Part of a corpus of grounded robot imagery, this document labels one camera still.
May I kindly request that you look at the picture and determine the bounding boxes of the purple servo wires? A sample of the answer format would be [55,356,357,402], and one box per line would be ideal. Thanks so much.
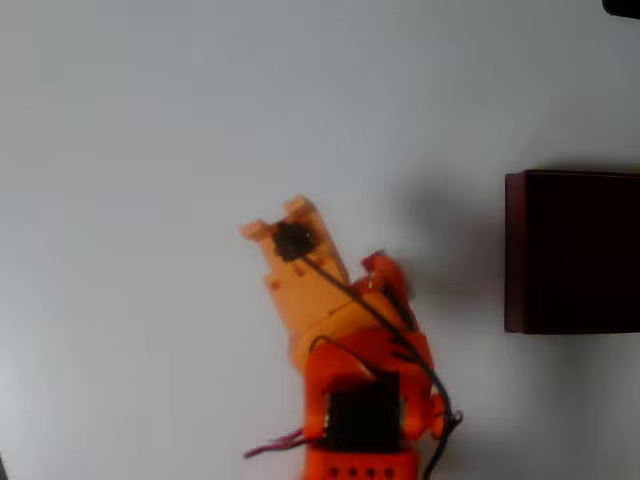
[243,428,326,459]

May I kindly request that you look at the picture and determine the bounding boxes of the black object at edge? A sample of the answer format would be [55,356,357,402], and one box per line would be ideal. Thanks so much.
[602,0,640,20]

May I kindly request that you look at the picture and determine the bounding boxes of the dark red open box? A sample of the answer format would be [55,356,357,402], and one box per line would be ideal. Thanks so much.
[504,169,640,335]

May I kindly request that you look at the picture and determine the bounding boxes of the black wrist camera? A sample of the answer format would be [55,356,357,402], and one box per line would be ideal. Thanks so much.
[273,222,315,262]

